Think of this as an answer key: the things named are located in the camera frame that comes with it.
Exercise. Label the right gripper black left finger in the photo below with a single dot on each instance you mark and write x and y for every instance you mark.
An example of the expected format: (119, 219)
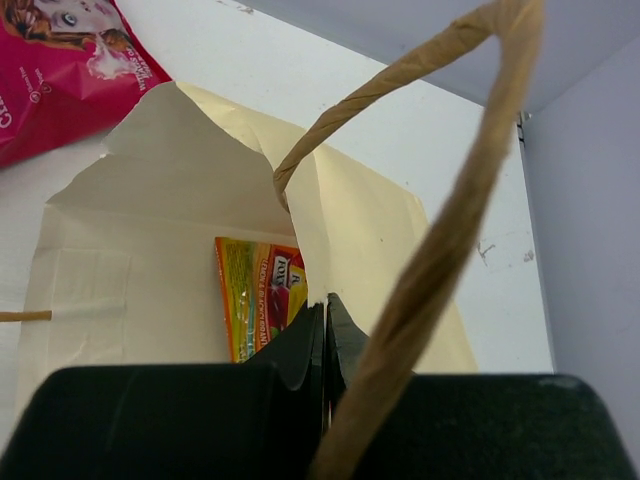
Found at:
(261, 419)

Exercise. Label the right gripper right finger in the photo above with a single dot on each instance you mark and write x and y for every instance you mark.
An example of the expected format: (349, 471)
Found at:
(497, 426)

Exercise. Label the brown paper bag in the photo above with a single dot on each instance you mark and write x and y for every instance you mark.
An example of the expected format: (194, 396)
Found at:
(126, 273)

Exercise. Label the large red snack bag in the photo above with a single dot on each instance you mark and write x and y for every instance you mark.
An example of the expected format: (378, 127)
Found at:
(69, 70)

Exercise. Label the orange yellow candy packet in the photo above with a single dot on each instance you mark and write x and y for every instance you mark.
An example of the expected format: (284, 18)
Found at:
(263, 288)

